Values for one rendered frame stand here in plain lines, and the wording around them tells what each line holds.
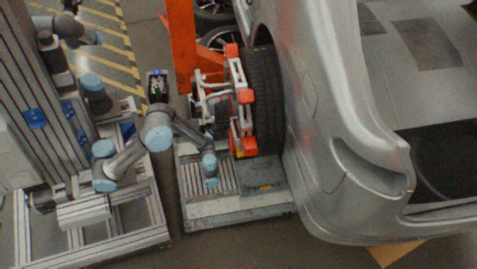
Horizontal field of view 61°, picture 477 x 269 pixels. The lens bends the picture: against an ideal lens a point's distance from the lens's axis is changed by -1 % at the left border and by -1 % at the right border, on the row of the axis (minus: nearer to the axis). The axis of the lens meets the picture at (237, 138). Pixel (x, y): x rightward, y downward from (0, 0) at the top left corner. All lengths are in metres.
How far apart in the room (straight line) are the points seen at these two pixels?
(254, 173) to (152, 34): 2.06
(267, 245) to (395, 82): 1.36
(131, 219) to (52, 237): 0.51
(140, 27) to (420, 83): 2.89
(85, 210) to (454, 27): 2.51
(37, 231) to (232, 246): 1.28
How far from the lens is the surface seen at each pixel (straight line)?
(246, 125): 2.23
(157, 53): 4.16
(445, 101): 2.70
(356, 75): 1.53
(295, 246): 2.95
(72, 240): 2.87
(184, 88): 2.96
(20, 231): 3.03
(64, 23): 2.22
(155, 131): 1.76
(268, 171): 2.95
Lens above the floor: 2.70
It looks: 53 degrees down
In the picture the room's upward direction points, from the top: 1 degrees clockwise
